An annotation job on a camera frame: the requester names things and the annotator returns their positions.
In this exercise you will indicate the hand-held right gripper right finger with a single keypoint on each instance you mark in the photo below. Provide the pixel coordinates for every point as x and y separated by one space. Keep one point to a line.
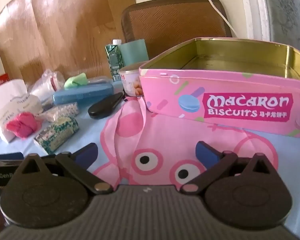
207 155

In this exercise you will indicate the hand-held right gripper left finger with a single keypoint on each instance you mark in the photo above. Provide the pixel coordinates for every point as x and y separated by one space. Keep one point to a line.
86 155

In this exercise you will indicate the pink biscuit tin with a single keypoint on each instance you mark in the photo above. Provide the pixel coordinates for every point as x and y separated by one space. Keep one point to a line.
215 100

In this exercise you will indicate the white printed tissue packet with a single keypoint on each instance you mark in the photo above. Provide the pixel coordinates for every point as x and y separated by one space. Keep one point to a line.
25 103

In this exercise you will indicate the printed cartoon blanket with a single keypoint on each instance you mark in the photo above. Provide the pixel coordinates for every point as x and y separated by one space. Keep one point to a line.
102 135

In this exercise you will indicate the green patterned tissue packet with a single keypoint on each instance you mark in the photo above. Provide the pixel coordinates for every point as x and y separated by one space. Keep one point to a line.
57 133

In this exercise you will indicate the dotted tissue packet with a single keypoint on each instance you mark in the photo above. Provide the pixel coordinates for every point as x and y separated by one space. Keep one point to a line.
62 111

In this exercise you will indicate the black glasses case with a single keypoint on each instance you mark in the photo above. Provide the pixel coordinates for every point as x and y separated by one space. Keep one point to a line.
105 106

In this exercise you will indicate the pink knotted cloth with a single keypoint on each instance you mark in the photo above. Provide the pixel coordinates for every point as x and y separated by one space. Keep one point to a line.
22 126

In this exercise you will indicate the blue plastic case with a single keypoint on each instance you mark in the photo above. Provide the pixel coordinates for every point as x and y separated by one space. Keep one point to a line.
82 95

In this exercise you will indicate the green cloth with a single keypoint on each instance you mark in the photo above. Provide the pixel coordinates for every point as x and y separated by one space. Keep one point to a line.
75 81

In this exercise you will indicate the white paper bag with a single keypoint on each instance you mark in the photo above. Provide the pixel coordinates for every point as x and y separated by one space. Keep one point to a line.
5 97

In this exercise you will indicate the clear plastic bag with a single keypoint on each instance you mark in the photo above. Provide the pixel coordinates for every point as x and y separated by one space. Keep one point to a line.
47 85

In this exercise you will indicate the small white tub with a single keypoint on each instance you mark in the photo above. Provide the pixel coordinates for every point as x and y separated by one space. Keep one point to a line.
130 82

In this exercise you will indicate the green drink carton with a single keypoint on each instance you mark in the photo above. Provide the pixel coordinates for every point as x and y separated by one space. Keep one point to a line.
113 60

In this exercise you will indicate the brown wooden board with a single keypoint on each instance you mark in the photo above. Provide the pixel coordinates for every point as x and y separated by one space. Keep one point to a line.
57 30

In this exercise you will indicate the white window frame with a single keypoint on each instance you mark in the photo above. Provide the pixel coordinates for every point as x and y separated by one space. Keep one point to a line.
258 7

